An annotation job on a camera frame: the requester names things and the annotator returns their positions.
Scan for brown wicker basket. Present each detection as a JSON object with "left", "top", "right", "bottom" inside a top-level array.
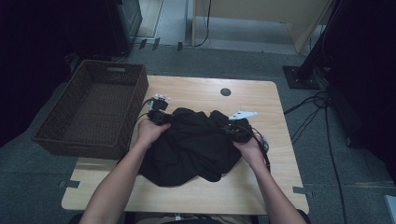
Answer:
[{"left": 32, "top": 59, "right": 149, "bottom": 161}]

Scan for black pants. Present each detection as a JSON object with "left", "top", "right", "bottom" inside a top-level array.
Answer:
[{"left": 138, "top": 106, "right": 254, "bottom": 188}]

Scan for pale box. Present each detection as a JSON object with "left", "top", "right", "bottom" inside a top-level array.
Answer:
[{"left": 384, "top": 194, "right": 396, "bottom": 224}]

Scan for person's left hand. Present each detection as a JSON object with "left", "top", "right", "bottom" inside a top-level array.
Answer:
[{"left": 136, "top": 119, "right": 172, "bottom": 148}]

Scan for black metal stand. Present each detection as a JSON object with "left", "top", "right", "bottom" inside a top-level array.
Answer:
[{"left": 282, "top": 0, "right": 347, "bottom": 91}]

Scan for dark cabinet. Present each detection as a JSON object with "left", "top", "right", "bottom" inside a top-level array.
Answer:
[{"left": 106, "top": 0, "right": 144, "bottom": 57}]

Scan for dark curtain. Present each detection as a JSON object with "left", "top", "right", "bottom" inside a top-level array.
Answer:
[
  {"left": 326, "top": 0, "right": 396, "bottom": 185},
  {"left": 0, "top": 0, "right": 120, "bottom": 147}
]

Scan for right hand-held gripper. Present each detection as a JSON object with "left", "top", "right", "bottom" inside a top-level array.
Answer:
[{"left": 224, "top": 110, "right": 259, "bottom": 144}]

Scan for black hanging cable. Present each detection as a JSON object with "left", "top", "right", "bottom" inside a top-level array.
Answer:
[{"left": 193, "top": 0, "right": 213, "bottom": 48}]

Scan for person's right hand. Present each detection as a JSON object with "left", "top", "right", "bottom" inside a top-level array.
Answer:
[{"left": 233, "top": 136, "right": 265, "bottom": 169}]

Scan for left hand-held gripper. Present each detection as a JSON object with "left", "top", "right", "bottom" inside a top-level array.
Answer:
[{"left": 147, "top": 92, "right": 172, "bottom": 126}]

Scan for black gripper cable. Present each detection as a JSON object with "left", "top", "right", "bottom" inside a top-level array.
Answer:
[
  {"left": 248, "top": 125, "right": 272, "bottom": 174},
  {"left": 118, "top": 98, "right": 155, "bottom": 164}
]

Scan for black floor cable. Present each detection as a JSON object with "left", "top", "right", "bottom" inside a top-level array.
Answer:
[
  {"left": 115, "top": 50, "right": 130, "bottom": 63},
  {"left": 283, "top": 90, "right": 331, "bottom": 116},
  {"left": 323, "top": 99, "right": 349, "bottom": 224},
  {"left": 290, "top": 102, "right": 328, "bottom": 146}
]

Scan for person's lap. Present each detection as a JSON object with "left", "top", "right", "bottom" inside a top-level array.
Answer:
[{"left": 124, "top": 214, "right": 260, "bottom": 224}]

